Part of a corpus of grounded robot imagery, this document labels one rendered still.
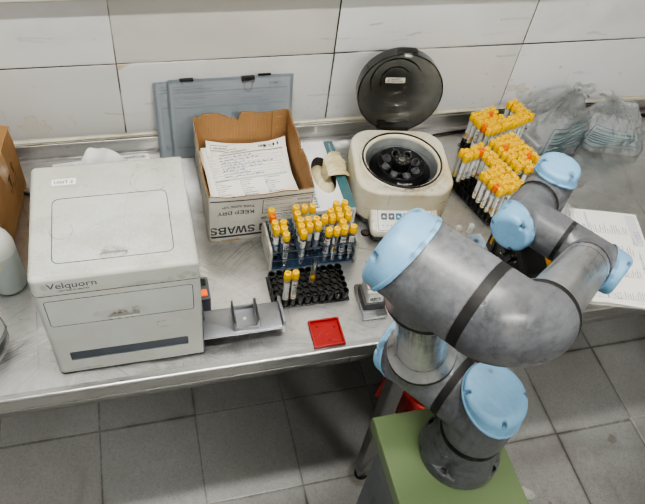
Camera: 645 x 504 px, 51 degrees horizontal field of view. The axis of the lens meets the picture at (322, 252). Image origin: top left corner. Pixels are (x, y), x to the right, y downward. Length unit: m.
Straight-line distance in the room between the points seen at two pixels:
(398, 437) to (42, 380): 0.69
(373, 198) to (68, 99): 0.75
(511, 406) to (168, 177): 0.74
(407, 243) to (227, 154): 1.00
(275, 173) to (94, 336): 0.62
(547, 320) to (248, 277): 0.88
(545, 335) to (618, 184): 1.29
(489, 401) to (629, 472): 1.49
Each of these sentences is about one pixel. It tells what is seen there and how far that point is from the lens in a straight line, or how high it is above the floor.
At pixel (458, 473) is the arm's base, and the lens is 1.28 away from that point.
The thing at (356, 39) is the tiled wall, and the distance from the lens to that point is 1.73.
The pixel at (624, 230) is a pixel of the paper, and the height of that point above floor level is 0.89.
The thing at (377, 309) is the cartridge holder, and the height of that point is 0.89.
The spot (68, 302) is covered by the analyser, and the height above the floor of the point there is 1.11.
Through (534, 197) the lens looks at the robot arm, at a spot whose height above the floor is 1.34.
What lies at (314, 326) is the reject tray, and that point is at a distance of 1.46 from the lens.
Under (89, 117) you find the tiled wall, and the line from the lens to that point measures 1.76.
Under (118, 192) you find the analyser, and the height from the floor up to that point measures 1.18.
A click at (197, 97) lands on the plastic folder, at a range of 1.72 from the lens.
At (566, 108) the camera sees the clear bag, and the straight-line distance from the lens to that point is 1.97.
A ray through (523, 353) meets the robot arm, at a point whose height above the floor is 1.48.
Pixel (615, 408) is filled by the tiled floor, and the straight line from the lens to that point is 2.69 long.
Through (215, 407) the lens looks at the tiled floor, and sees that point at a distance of 2.34.
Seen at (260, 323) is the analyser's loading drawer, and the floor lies 0.92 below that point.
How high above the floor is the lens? 2.09
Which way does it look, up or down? 50 degrees down
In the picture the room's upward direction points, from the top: 9 degrees clockwise
